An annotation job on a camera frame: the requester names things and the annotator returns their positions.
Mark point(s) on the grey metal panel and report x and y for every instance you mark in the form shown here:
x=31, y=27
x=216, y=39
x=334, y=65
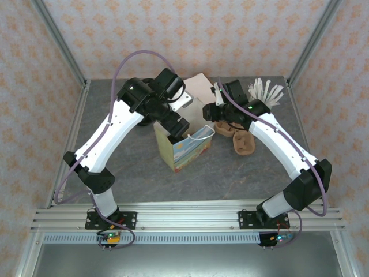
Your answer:
x=184, y=262

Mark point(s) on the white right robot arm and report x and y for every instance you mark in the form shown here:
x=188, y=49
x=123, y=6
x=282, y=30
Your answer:
x=285, y=147

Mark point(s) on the brown pulp cup carrier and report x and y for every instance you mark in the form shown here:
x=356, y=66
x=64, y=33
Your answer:
x=226, y=128
x=244, y=144

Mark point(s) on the long aluminium base rail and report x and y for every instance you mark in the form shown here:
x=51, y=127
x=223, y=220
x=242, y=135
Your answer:
x=187, y=219

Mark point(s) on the colourful printed paper bag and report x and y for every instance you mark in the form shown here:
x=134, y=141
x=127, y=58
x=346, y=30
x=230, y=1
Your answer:
x=164, y=147

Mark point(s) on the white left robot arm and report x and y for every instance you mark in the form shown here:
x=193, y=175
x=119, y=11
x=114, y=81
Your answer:
x=109, y=138

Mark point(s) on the paper wrapped straw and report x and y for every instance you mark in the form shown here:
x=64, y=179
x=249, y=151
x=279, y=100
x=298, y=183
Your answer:
x=252, y=90
x=267, y=86
x=261, y=86
x=274, y=91
x=277, y=99
x=257, y=86

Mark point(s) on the aluminium side rail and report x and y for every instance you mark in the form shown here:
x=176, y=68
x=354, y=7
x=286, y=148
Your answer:
x=69, y=138
x=298, y=115

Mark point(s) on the brown napkin tray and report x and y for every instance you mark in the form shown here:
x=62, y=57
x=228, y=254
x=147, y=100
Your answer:
x=210, y=80

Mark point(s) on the stack of pink napkins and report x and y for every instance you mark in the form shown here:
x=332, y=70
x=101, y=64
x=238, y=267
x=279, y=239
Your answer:
x=199, y=83

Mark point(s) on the aluminium frame post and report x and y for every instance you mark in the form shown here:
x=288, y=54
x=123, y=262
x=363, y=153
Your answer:
x=314, y=40
x=57, y=40

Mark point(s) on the stack of black lids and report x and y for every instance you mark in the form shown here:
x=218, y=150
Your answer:
x=147, y=123

